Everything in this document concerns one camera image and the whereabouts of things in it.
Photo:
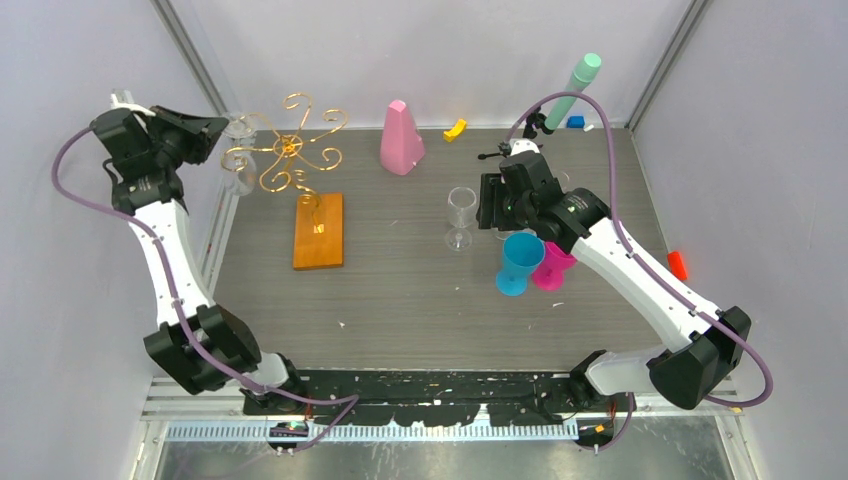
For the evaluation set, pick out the yellow block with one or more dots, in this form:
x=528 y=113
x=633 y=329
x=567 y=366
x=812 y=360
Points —
x=455 y=131

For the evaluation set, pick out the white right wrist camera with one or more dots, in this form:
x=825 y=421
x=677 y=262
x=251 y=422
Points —
x=521 y=145

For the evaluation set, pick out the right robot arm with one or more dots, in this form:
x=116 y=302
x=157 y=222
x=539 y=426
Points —
x=700 y=343

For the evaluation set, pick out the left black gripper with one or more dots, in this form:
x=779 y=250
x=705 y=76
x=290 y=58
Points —
x=202 y=133

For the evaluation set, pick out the pink metronome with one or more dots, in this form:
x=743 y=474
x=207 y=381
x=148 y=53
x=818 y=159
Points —
x=401 y=146

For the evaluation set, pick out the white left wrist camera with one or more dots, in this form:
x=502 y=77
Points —
x=122 y=99

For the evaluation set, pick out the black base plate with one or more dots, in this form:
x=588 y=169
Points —
x=441 y=398

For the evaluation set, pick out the blue wine glass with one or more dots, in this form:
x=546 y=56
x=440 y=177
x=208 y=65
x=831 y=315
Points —
x=522 y=254

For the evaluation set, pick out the pink wine glass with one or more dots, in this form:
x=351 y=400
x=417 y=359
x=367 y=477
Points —
x=550 y=274

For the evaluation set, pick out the short ribbed clear glass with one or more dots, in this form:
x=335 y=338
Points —
x=502 y=235

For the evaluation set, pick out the blue block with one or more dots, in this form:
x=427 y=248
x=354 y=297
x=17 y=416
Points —
x=576 y=122

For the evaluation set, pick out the black tripod stand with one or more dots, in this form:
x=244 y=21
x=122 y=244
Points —
x=534 y=123

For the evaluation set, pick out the gold wire glass rack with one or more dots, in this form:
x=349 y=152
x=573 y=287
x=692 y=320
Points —
x=282 y=174

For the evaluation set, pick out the mint green microphone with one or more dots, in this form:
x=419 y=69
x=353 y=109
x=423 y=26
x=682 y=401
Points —
x=583 y=74

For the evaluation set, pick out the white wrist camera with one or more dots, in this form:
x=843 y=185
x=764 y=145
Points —
x=521 y=145
x=122 y=99

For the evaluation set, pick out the tall clear wine glass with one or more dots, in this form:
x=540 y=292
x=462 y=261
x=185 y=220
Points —
x=563 y=179

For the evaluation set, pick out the red block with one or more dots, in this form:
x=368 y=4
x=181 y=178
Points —
x=677 y=265

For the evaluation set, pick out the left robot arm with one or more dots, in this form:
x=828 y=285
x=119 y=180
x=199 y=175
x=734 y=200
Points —
x=201 y=345

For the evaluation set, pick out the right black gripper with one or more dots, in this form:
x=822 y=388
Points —
x=492 y=188

